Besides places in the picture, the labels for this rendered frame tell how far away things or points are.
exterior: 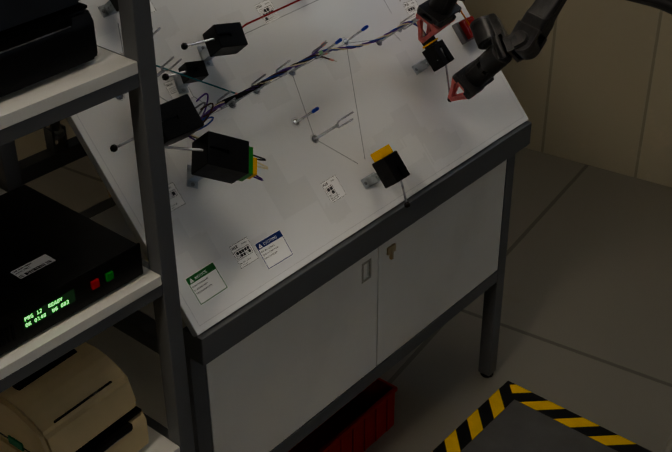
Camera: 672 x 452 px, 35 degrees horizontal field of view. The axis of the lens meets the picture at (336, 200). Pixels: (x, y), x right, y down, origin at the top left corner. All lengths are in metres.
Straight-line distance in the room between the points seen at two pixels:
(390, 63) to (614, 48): 1.81
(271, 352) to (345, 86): 0.62
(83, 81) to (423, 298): 1.36
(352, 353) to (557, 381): 0.94
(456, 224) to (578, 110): 1.73
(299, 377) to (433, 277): 0.51
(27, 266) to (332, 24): 1.01
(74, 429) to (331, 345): 0.72
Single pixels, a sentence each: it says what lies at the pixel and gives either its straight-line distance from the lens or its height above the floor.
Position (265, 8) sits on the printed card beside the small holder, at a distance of 2.40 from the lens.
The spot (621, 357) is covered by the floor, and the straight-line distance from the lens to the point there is 3.45.
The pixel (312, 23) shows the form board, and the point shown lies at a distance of 2.46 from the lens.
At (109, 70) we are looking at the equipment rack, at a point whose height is 1.46.
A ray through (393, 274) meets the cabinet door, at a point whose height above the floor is 0.65.
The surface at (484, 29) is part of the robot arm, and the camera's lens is 2.49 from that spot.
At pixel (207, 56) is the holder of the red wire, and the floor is 1.25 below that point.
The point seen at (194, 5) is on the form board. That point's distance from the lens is 2.30.
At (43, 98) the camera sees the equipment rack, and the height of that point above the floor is 1.46.
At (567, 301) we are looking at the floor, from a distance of 3.65.
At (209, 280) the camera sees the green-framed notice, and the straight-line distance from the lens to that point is 2.08.
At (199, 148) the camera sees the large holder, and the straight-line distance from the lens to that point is 2.02.
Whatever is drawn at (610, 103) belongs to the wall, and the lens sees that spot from 4.33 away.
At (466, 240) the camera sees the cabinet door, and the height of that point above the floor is 0.59.
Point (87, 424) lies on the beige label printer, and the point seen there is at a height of 0.79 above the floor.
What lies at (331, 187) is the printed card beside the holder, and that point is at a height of 0.95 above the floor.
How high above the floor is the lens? 2.11
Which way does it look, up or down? 31 degrees down
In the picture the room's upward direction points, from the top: straight up
